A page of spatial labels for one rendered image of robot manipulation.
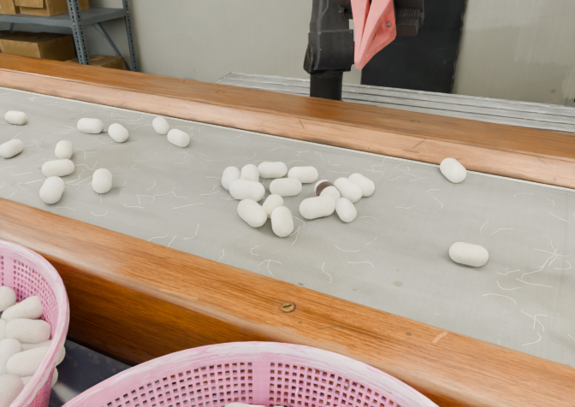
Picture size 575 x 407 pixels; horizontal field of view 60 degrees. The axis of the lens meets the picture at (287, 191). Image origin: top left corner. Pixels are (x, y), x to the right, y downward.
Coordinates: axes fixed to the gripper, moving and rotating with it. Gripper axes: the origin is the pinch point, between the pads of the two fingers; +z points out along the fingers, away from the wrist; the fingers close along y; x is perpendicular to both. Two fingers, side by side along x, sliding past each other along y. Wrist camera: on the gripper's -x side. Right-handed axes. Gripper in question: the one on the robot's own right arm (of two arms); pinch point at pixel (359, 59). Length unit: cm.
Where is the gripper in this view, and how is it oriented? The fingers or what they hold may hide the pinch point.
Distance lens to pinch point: 59.8
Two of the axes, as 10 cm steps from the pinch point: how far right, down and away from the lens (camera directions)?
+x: 2.7, 4.0, 8.7
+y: 9.1, 1.9, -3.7
